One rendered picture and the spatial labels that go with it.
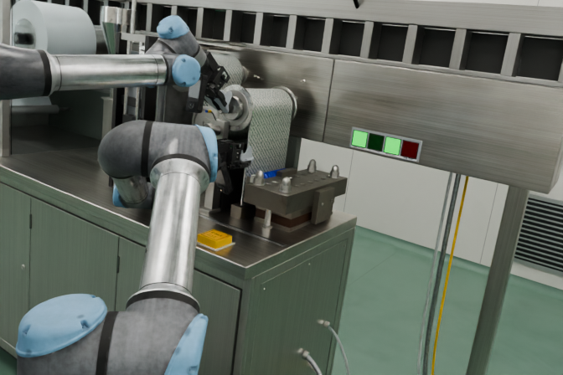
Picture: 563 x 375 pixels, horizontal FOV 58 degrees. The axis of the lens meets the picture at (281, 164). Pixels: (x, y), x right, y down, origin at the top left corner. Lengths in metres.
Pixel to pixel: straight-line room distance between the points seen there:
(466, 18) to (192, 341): 1.25
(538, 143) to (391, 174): 2.74
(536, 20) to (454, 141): 0.41
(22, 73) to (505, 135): 1.27
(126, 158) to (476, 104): 1.05
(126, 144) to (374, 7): 1.04
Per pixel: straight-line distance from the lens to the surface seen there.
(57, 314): 0.82
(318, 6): 1.88
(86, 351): 0.79
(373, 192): 4.36
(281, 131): 1.77
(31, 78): 1.14
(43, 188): 1.95
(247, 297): 1.39
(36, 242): 2.11
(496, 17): 1.66
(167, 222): 0.91
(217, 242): 1.41
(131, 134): 1.04
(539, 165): 1.63
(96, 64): 1.19
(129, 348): 0.78
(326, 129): 1.84
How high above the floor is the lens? 1.45
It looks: 12 degrees down
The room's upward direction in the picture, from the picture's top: 7 degrees clockwise
